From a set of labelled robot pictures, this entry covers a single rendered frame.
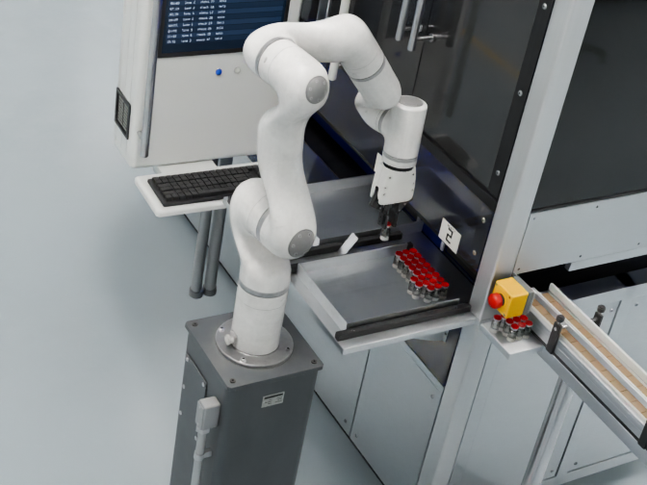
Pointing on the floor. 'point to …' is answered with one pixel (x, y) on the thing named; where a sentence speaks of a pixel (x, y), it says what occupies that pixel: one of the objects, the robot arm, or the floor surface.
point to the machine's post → (507, 227)
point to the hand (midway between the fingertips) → (387, 218)
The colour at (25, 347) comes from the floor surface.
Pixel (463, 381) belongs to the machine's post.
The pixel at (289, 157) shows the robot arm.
